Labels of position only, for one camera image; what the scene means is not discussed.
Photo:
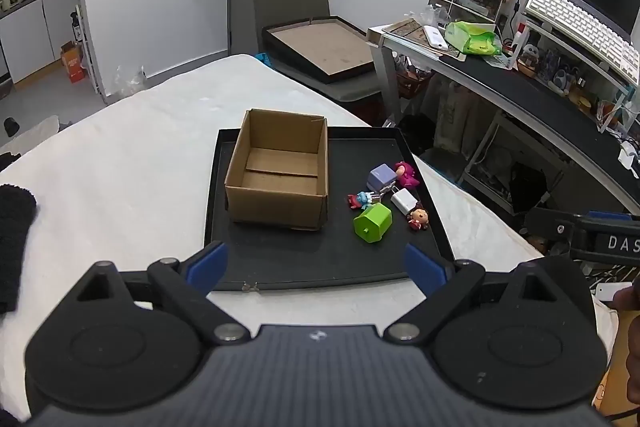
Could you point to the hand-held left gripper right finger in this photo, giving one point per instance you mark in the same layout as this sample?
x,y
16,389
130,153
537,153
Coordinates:
x,y
424,269

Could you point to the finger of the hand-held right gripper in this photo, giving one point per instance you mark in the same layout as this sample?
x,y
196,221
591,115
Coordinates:
x,y
552,222

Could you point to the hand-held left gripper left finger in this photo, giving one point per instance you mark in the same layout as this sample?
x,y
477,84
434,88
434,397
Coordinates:
x,y
210,264

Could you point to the brown-haired girl figurine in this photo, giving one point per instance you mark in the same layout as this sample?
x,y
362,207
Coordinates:
x,y
419,218

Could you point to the green cube toy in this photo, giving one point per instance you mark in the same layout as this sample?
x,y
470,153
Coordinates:
x,y
372,222

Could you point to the white charger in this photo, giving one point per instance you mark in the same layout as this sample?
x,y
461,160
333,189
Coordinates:
x,y
404,201

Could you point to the brown cardboard box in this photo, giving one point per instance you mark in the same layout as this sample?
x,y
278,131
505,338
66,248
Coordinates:
x,y
272,207

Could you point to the blue figurine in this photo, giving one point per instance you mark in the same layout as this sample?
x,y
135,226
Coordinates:
x,y
361,199

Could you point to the black tray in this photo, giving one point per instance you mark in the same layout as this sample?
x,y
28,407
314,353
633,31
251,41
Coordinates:
x,y
310,252

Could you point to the person's right hand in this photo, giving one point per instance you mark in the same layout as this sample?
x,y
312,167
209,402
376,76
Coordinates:
x,y
631,337

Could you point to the white card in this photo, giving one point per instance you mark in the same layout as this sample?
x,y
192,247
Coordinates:
x,y
612,292

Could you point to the white power adapter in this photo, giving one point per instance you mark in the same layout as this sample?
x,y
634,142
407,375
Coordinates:
x,y
629,154

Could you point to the pink figurine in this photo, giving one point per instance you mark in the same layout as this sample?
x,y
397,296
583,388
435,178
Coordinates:
x,y
406,172

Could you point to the purple cube toy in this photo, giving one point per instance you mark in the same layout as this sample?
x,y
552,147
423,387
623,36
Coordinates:
x,y
381,177

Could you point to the grey desk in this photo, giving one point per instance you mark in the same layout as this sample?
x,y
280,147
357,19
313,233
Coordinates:
x,y
525,102

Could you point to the beige tote bag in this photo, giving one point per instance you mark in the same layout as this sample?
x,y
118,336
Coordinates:
x,y
460,117

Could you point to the white monitor stand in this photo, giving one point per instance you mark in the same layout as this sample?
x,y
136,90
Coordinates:
x,y
560,39

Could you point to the white bottle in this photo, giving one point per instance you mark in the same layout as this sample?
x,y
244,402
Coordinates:
x,y
521,39

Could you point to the red basket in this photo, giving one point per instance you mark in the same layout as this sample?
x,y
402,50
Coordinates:
x,y
414,83

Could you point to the black cloth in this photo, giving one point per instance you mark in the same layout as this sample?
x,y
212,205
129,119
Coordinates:
x,y
15,232

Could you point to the clear plastic bag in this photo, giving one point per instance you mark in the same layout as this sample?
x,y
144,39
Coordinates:
x,y
129,81

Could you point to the green plastic bag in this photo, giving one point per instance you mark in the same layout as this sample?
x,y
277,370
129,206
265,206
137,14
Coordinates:
x,y
472,38

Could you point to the white keyboard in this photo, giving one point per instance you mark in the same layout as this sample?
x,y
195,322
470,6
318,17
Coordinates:
x,y
575,22

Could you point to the blue plastic object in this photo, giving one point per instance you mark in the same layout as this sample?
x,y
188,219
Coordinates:
x,y
262,58

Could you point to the white phone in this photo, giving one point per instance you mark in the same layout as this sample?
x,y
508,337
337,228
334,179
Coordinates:
x,y
436,37

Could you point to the white floor mat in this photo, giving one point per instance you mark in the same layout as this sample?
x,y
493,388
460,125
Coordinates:
x,y
35,129

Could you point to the brown patterned box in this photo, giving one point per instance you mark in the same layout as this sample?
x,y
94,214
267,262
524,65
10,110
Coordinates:
x,y
402,32

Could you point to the clear plastic wrap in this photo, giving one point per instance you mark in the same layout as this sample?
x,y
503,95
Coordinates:
x,y
430,14

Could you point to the small black object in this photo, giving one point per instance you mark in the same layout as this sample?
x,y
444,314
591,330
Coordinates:
x,y
11,127

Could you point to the orange box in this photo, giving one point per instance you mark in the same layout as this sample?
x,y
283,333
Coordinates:
x,y
74,62

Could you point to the white rack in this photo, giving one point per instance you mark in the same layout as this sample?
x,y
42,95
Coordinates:
x,y
90,52

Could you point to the white cabinet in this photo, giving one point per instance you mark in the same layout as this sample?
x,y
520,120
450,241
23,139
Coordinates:
x,y
30,37

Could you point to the black picture frame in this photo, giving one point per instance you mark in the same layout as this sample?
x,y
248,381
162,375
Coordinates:
x,y
320,47

